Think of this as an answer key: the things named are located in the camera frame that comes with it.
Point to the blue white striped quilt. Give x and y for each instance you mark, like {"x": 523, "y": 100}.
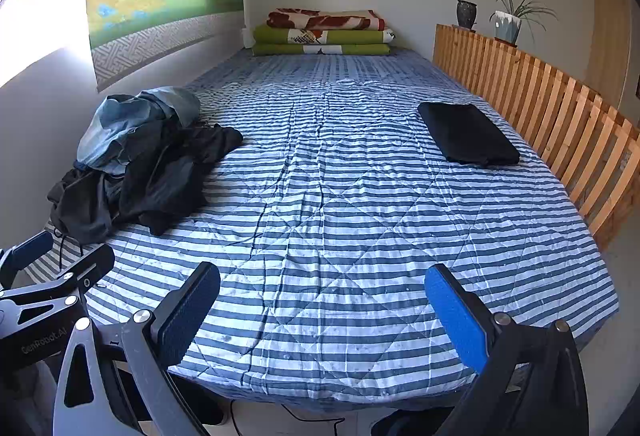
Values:
{"x": 325, "y": 216}

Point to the wooden slatted bed rail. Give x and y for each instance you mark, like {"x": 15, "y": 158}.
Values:
{"x": 550, "y": 100}

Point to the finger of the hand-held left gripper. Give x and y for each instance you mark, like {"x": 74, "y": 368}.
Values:
{"x": 27, "y": 250}
{"x": 80, "y": 273}

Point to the potted spider plant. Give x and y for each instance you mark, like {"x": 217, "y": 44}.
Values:
{"x": 507, "y": 25}

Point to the wooden door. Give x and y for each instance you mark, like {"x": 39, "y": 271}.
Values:
{"x": 610, "y": 40}

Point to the folded black garment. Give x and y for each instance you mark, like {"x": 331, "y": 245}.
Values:
{"x": 465, "y": 135}

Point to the red beige folded blanket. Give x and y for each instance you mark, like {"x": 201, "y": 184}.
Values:
{"x": 325, "y": 19}

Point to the black garment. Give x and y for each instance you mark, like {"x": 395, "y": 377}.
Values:
{"x": 465, "y": 135}
{"x": 165, "y": 186}

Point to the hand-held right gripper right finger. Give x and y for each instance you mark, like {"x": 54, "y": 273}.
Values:
{"x": 452, "y": 316}

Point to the dark ceramic pot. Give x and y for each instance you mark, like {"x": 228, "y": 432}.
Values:
{"x": 467, "y": 13}

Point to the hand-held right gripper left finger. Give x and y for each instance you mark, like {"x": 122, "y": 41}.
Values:
{"x": 187, "y": 311}

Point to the dark grey crumpled garment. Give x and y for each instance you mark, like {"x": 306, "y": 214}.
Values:
{"x": 80, "y": 206}

